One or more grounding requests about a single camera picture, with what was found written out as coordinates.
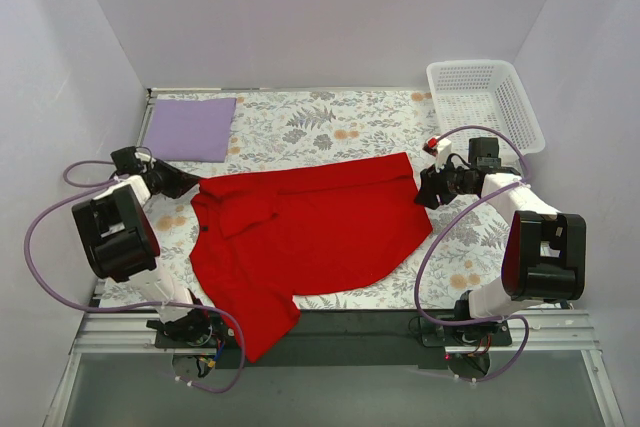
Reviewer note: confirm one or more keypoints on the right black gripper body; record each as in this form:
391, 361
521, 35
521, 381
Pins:
437, 186

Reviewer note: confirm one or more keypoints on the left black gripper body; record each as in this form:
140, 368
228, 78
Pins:
170, 181

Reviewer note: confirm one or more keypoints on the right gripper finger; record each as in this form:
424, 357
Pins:
430, 178
429, 197

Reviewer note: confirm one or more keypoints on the white plastic basket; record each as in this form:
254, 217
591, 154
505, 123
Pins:
483, 92

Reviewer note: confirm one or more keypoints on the red t shirt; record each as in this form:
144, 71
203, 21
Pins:
268, 237

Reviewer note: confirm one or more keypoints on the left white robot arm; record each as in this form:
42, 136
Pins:
120, 243

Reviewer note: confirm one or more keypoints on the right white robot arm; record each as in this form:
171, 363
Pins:
545, 254

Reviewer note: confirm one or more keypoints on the folded purple t shirt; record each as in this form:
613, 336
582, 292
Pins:
190, 130

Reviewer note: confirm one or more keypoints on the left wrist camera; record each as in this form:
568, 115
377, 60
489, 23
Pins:
144, 161

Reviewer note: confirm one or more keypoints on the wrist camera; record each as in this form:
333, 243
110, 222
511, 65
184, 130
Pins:
144, 161
440, 150

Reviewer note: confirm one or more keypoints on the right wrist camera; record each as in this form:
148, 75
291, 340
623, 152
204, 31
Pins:
440, 150

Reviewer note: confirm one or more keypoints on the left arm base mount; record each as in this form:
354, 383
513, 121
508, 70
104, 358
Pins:
199, 329

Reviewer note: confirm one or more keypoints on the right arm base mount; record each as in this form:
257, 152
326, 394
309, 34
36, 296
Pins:
466, 348

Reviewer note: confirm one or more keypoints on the aluminium frame rail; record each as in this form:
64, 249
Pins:
347, 369

